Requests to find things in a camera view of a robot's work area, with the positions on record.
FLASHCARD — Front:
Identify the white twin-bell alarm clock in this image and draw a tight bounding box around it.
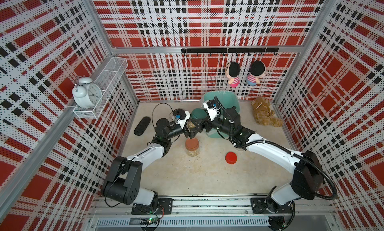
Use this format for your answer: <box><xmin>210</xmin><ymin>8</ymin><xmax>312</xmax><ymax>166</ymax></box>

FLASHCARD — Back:
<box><xmin>72</xmin><ymin>77</ymin><xmax>103</xmax><ymax>109</ymax></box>

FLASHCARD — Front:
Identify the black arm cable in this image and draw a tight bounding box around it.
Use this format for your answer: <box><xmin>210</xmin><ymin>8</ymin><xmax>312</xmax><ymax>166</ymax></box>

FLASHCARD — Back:
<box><xmin>103</xmin><ymin>102</ymin><xmax>181</xmax><ymax>208</ymax></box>
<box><xmin>213</xmin><ymin>95</ymin><xmax>338</xmax><ymax>201</ymax></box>

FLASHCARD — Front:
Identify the clear plastic bin liner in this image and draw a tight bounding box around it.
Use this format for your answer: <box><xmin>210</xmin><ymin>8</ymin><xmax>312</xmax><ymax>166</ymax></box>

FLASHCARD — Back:
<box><xmin>200</xmin><ymin>90</ymin><xmax>241</xmax><ymax>139</ymax></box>

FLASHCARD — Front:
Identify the white round device black top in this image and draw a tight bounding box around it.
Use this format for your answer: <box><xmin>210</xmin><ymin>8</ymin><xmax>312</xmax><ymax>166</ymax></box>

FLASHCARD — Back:
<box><xmin>173</xmin><ymin>108</ymin><xmax>186</xmax><ymax>121</ymax></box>

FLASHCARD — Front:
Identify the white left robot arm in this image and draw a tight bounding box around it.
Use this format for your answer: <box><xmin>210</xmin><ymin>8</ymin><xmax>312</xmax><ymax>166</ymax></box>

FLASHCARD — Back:
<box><xmin>102</xmin><ymin>118</ymin><xmax>203</xmax><ymax>213</ymax></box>

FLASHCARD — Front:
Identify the red jar lid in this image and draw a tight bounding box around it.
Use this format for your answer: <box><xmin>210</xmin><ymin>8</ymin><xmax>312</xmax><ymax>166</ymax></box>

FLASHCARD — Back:
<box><xmin>225</xmin><ymin>152</ymin><xmax>238</xmax><ymax>165</ymax></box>

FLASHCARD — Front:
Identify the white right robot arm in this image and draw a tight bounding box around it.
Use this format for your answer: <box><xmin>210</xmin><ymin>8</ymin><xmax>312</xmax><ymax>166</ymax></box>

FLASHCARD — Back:
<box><xmin>190</xmin><ymin>107</ymin><xmax>329</xmax><ymax>213</ymax></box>

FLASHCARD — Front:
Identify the tan teddy bear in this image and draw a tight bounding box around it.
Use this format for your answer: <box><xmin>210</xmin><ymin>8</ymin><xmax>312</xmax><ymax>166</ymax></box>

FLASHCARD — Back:
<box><xmin>251</xmin><ymin>97</ymin><xmax>283</xmax><ymax>127</ymax></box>

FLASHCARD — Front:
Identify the pink striped hanging doll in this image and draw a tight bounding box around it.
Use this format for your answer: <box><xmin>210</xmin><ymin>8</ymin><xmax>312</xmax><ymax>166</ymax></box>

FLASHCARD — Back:
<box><xmin>225</xmin><ymin>61</ymin><xmax>240</xmax><ymax>88</ymax></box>

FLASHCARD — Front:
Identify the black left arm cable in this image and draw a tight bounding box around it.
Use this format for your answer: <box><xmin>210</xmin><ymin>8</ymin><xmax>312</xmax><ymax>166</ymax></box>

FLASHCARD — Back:
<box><xmin>103</xmin><ymin>102</ymin><xmax>181</xmax><ymax>208</ymax></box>

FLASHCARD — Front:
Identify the black wall hook rail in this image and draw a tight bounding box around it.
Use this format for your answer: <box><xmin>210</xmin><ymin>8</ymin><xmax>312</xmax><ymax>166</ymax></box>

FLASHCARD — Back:
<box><xmin>181</xmin><ymin>47</ymin><xmax>279</xmax><ymax>54</ymax></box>

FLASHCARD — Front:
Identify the white wire mesh shelf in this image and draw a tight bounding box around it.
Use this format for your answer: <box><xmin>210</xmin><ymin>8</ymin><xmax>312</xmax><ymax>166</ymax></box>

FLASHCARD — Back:
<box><xmin>73</xmin><ymin>57</ymin><xmax>128</xmax><ymax>119</ymax></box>

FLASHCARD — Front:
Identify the blue striped hanging doll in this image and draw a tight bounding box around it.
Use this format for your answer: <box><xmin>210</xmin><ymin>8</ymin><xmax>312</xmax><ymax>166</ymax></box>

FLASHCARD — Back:
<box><xmin>246</xmin><ymin>61</ymin><xmax>266</xmax><ymax>86</ymax></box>

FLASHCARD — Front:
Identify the green plastic trash bin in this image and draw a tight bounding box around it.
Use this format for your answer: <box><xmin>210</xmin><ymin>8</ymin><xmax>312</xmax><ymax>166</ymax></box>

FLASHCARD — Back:
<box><xmin>202</xmin><ymin>91</ymin><xmax>241</xmax><ymax>139</ymax></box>

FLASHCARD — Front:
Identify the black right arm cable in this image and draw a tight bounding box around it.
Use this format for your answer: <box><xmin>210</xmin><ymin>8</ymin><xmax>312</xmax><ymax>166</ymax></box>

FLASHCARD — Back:
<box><xmin>213</xmin><ymin>95</ymin><xmax>338</xmax><ymax>201</ymax></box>

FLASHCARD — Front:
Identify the metal base rail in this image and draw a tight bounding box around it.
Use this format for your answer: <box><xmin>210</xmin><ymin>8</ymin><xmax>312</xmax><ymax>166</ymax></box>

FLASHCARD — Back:
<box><xmin>84</xmin><ymin>193</ymin><xmax>341</xmax><ymax>231</ymax></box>

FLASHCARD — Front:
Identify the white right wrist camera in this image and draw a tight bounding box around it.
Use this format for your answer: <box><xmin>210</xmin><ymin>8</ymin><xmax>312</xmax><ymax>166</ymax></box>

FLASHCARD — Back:
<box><xmin>203</xmin><ymin>99</ymin><xmax>221</xmax><ymax>121</ymax></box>

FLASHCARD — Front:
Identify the green circuit board with wires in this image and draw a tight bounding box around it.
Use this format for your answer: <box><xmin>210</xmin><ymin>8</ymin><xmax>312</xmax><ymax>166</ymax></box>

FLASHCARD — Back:
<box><xmin>140</xmin><ymin>214</ymin><xmax>164</xmax><ymax>231</ymax></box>

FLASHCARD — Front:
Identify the green lid peanut jar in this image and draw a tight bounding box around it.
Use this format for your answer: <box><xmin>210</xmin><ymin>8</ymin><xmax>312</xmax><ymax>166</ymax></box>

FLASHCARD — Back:
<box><xmin>186</xmin><ymin>120</ymin><xmax>198</xmax><ymax>132</ymax></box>

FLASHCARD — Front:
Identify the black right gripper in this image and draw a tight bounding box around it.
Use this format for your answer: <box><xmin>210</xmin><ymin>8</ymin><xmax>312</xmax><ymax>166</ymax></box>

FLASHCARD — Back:
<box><xmin>191</xmin><ymin>109</ymin><xmax>233</xmax><ymax>137</ymax></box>

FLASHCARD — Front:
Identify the dark green jar lid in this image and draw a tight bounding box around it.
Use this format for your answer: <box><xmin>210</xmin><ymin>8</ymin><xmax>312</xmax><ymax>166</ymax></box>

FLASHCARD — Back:
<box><xmin>191</xmin><ymin>108</ymin><xmax>208</xmax><ymax>120</ymax></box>

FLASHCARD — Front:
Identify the orange lid peanut jar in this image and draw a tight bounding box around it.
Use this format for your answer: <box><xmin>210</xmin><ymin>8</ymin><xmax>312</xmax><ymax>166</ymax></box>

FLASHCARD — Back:
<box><xmin>185</xmin><ymin>138</ymin><xmax>200</xmax><ymax>157</ymax></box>

